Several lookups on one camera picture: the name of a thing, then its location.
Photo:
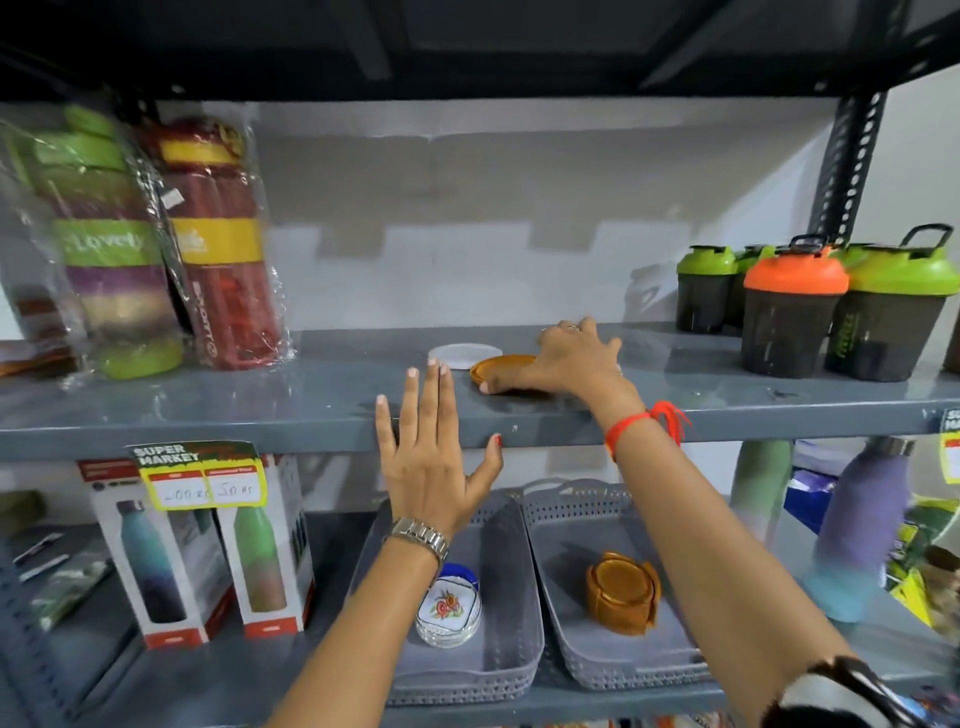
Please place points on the person's left hand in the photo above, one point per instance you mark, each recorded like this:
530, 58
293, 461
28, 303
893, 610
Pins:
424, 472

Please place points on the person's right hand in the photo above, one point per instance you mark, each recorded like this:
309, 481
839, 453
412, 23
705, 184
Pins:
574, 364

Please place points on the person's left middle finger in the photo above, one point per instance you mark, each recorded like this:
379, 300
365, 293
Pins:
430, 401

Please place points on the person's left little finger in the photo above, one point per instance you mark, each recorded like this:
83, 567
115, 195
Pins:
385, 431

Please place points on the person's right thumb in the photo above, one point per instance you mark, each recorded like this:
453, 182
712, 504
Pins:
508, 382

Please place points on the person's left thumb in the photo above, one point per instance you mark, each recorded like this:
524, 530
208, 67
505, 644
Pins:
486, 463

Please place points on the round brown coaster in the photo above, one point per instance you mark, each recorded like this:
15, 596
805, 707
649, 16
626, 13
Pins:
496, 366

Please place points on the person's left forearm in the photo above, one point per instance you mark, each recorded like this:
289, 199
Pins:
367, 637

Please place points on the person's right forearm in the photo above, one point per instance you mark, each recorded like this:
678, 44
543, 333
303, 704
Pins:
712, 555

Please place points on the round white coaster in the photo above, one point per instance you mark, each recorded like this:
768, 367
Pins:
463, 355

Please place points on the silver metal wristwatch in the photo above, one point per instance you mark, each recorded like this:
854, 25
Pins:
420, 534

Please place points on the grey plastic basket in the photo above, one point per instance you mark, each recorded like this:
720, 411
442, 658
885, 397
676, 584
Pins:
495, 600
570, 585

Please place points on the white floral coaster set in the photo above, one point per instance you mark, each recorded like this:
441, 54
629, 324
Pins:
448, 607

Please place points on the grey metal shelf rack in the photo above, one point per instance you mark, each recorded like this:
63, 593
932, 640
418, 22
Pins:
225, 412

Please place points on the boxed green orange gradient bottle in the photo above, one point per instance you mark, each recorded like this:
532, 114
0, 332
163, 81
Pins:
262, 555

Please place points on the brown coaster set in holder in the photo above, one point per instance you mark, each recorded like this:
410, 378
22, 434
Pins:
622, 592

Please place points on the yellow green price label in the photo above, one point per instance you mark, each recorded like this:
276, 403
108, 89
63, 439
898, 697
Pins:
951, 446
199, 476

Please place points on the small green lid shaker bottle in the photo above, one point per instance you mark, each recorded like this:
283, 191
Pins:
745, 262
705, 289
851, 253

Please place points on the red yellow bottle in wrap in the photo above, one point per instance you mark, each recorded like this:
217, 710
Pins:
221, 247

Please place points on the boxed blue gradient bottle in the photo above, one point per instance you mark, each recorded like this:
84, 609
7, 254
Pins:
154, 562

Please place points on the green gradient steel bottle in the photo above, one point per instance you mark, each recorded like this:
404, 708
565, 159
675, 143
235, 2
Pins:
761, 487

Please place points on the orange lid shaker bottle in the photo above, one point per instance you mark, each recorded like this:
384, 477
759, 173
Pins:
791, 315

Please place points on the green purple bottle in wrap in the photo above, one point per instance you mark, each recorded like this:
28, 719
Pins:
112, 247

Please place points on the clear wrapped green packet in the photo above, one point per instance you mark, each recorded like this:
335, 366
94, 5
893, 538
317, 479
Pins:
64, 589

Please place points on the purple blue gradient steel bottle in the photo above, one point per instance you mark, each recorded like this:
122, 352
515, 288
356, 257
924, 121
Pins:
859, 525

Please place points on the large green lid shaker bottle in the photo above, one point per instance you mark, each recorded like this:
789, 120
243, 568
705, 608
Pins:
889, 315

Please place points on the black white sleeve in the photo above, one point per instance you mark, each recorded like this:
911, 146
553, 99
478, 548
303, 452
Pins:
840, 697

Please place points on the yellow green packets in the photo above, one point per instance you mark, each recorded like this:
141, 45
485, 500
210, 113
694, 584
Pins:
926, 570

